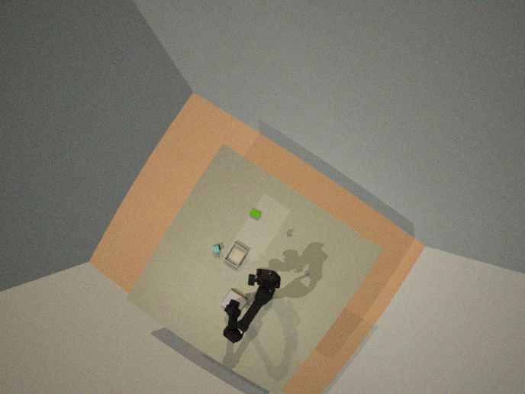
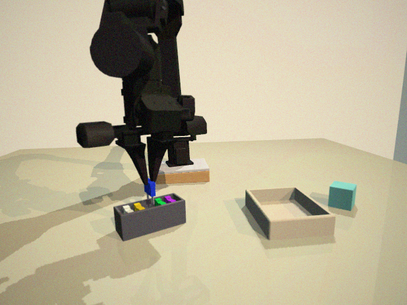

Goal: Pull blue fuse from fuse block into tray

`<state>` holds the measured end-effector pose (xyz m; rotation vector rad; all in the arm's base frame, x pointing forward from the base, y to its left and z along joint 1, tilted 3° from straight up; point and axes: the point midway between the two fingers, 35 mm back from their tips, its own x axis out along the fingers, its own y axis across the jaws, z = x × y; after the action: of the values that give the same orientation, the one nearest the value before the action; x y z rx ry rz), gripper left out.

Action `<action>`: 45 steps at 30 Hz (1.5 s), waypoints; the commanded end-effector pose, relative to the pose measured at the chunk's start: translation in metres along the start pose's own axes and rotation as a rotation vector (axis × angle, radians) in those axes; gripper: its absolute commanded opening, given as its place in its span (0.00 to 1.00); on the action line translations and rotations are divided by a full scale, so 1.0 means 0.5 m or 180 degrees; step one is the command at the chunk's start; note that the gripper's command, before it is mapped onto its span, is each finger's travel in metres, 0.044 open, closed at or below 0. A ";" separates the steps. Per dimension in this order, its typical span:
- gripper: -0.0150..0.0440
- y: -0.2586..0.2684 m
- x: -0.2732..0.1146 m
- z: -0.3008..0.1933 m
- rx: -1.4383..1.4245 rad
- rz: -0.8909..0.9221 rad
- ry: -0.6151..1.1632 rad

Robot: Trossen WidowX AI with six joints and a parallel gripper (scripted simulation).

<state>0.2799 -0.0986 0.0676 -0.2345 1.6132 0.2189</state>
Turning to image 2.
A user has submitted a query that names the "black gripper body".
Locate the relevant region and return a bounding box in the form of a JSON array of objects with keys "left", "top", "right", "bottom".
[{"left": 76, "top": 80, "right": 207, "bottom": 148}]

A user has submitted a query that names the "teal cube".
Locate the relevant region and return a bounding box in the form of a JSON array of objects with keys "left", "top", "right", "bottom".
[{"left": 328, "top": 181, "right": 357, "bottom": 211}]

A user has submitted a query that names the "yellow fuse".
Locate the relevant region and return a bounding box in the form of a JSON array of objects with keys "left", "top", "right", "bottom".
[{"left": 134, "top": 203, "right": 145, "bottom": 211}]

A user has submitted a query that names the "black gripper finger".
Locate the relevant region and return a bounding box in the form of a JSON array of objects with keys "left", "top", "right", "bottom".
[
  {"left": 115, "top": 140, "right": 148, "bottom": 185},
  {"left": 147, "top": 137, "right": 177, "bottom": 182}
]

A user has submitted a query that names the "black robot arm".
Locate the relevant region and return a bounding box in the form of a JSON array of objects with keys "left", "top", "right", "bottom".
[{"left": 90, "top": 0, "right": 196, "bottom": 167}]

